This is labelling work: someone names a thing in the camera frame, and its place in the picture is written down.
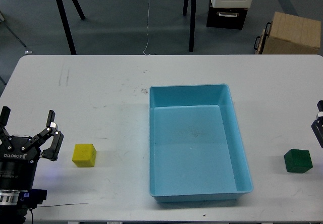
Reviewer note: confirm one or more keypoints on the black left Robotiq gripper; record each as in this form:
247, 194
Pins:
19, 155

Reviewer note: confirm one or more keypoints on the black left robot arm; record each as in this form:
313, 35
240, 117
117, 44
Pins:
16, 203

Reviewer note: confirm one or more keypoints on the black drawer cabinet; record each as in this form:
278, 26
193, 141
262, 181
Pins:
228, 18

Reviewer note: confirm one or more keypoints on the green block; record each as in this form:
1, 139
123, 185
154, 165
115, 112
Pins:
298, 161

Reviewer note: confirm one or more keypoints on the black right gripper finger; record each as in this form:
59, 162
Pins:
317, 124

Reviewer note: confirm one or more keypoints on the black right table legs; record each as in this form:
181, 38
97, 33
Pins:
192, 21

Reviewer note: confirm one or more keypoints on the yellow block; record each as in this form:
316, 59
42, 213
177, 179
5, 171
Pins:
84, 155

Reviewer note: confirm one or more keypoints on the light blue plastic box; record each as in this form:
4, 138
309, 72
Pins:
196, 151

